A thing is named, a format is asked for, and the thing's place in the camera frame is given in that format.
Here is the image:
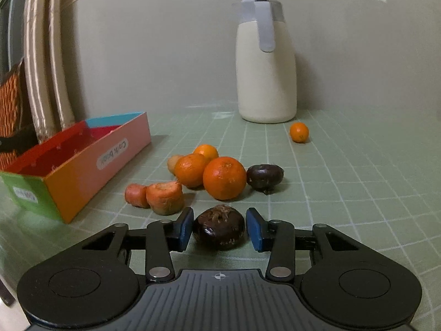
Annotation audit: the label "dark mangosteen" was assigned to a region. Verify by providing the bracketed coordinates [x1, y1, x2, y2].
[247, 164, 284, 194]
[192, 204, 245, 251]

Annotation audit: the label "large carrot chunk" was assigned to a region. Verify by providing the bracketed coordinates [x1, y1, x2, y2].
[146, 181, 185, 215]

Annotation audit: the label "wooden sofa orange cushions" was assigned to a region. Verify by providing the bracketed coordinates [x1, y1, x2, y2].
[1, 59, 38, 171]

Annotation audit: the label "beige satin curtain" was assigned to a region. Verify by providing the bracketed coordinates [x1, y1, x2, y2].
[23, 0, 76, 143]

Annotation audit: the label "small orange mandarin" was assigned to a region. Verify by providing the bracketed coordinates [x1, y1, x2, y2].
[193, 144, 219, 161]

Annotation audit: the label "window with frame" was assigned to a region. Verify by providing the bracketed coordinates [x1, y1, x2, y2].
[0, 0, 25, 78]

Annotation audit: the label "white thermos jug grey lid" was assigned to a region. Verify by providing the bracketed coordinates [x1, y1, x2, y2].
[235, 0, 297, 124]

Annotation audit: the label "colourful cardboard box tray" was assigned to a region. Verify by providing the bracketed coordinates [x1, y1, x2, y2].
[1, 112, 151, 223]

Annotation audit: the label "large orange mandarin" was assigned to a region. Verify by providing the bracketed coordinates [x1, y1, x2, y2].
[203, 156, 247, 200]

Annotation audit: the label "small orange near jug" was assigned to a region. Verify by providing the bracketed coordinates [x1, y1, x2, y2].
[289, 122, 310, 143]

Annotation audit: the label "dark mangosteen front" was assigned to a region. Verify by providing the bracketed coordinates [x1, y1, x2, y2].
[192, 204, 245, 251]

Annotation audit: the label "green grid table cloth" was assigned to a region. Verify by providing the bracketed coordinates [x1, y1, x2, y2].
[1, 108, 440, 330]

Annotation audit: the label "small tan round fruit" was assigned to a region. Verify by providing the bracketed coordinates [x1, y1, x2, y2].
[167, 155, 182, 175]

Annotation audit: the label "carrot piece left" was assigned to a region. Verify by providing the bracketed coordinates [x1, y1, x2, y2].
[124, 183, 149, 209]

